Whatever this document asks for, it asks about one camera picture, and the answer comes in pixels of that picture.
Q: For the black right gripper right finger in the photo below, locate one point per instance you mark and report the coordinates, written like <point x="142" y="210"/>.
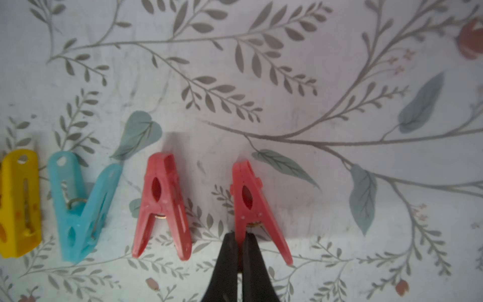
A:
<point x="256" y="284"/>

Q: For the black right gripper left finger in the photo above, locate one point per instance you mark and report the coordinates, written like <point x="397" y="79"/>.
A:
<point x="223" y="284"/>

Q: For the red clothespin top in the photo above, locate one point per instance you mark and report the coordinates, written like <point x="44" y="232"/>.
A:
<point x="251" y="206"/>

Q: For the red clothespin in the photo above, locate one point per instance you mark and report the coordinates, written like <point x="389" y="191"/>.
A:
<point x="251" y="206"/>
<point x="162" y="198"/>

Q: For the teal clothespin lone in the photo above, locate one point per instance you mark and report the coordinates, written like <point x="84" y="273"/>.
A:
<point x="80" y="214"/>

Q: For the yellow clothespin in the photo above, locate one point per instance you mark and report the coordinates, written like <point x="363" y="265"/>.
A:
<point x="21" y="218"/>

